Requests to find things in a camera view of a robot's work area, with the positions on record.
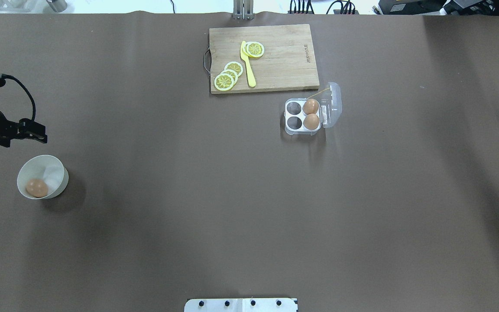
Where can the white bowl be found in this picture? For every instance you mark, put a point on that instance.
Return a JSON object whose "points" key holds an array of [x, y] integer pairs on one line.
{"points": [[46, 167]]}

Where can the brown egg in box front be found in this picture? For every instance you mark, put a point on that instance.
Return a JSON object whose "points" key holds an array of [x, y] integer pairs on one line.
{"points": [[312, 122]]}

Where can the lemon slice middle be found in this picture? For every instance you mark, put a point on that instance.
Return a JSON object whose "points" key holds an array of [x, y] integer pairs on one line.
{"points": [[232, 73]]}

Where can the lemon slice rear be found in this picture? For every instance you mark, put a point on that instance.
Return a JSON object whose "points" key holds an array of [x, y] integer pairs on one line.
{"points": [[237, 67]]}

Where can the yellow plastic knife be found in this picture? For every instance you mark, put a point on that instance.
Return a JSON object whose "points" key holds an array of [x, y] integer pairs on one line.
{"points": [[251, 81]]}

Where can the lemon slice near knife tip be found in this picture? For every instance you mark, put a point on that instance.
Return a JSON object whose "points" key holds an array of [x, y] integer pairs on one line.
{"points": [[254, 49]]}

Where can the aluminium frame post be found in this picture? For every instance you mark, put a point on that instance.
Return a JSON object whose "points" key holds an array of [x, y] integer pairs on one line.
{"points": [[243, 10]]}

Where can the lemon slice front left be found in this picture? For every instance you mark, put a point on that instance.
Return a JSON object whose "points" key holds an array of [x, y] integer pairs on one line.
{"points": [[223, 82]]}

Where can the brown egg from bowl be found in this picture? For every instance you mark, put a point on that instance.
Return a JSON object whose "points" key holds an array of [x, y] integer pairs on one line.
{"points": [[37, 188]]}

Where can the clear plastic egg box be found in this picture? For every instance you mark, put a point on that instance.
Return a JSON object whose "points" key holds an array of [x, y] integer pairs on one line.
{"points": [[329, 112]]}

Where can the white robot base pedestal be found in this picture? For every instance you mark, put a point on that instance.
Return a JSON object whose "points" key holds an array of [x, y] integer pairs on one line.
{"points": [[242, 305]]}

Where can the brown egg in box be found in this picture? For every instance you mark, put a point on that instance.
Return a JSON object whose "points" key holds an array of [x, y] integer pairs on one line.
{"points": [[312, 122], [310, 106]]}

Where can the wooden cutting board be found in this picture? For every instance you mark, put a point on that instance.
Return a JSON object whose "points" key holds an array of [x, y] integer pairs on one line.
{"points": [[288, 63]]}

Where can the brown egg in box rear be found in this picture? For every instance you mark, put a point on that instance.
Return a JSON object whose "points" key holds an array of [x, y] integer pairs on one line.
{"points": [[310, 106]]}

